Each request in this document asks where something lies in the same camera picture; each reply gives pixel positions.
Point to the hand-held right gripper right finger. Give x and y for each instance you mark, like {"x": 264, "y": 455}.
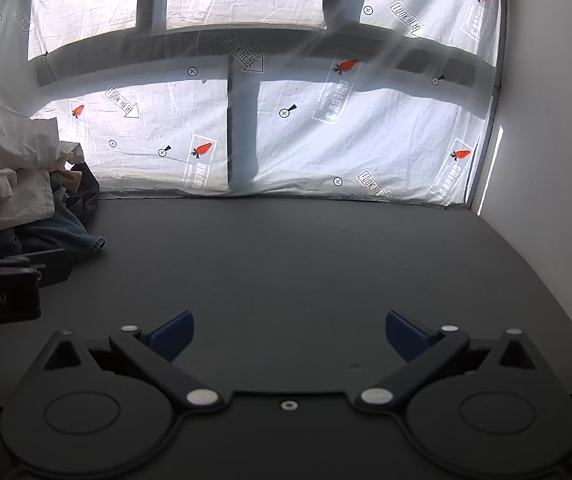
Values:
{"x": 401, "y": 334}

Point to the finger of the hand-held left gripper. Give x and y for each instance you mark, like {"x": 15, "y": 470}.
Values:
{"x": 53, "y": 266}

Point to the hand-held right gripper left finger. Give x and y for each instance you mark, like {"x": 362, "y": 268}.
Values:
{"x": 173, "y": 334}

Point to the white shirt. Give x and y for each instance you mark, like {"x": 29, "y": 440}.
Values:
{"x": 11, "y": 160}

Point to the blue denim garment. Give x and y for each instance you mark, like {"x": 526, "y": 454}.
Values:
{"x": 61, "y": 235}

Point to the dark navy garment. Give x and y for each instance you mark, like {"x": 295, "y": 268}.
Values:
{"x": 86, "y": 195}

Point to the cream cloth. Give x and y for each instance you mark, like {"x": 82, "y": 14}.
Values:
{"x": 68, "y": 176}

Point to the white printed sheet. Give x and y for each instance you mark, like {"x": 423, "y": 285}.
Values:
{"x": 286, "y": 110}

